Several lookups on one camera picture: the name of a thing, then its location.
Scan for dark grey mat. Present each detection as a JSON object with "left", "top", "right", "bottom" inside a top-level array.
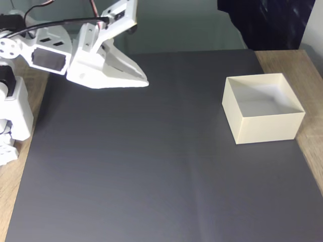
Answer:
[{"left": 5, "top": 49, "right": 323, "bottom": 242}]

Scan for red white black servo wire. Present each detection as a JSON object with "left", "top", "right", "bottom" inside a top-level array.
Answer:
[{"left": 24, "top": 0, "right": 102, "bottom": 29}]

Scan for pale green door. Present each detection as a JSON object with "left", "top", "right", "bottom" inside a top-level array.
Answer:
[{"left": 15, "top": 0, "right": 127, "bottom": 55}]

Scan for white open box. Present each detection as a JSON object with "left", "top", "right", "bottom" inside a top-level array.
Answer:
[{"left": 222, "top": 73, "right": 306, "bottom": 145}]

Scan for black cloth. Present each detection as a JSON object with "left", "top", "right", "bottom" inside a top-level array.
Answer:
[{"left": 217, "top": 0, "right": 316, "bottom": 51}]

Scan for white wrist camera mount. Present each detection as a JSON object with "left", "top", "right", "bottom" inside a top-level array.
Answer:
[{"left": 97, "top": 0, "right": 139, "bottom": 44}]

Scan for black cable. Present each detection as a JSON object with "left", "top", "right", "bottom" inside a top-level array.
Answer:
[{"left": 0, "top": 16, "right": 110, "bottom": 39}]

